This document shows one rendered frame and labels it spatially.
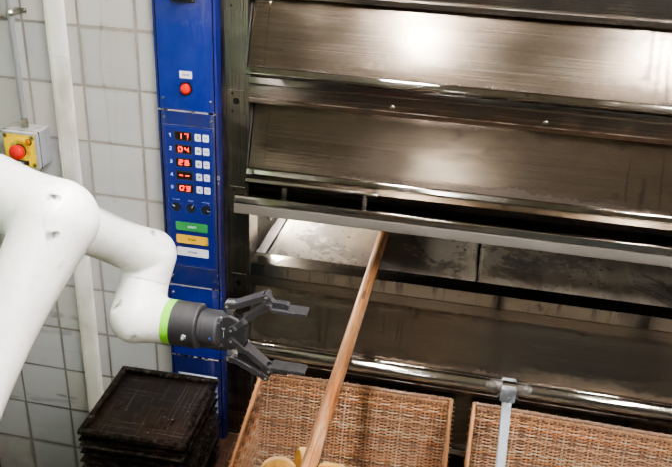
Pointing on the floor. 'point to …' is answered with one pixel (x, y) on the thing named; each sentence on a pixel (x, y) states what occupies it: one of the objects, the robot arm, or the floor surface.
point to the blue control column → (168, 11)
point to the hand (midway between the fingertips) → (301, 341)
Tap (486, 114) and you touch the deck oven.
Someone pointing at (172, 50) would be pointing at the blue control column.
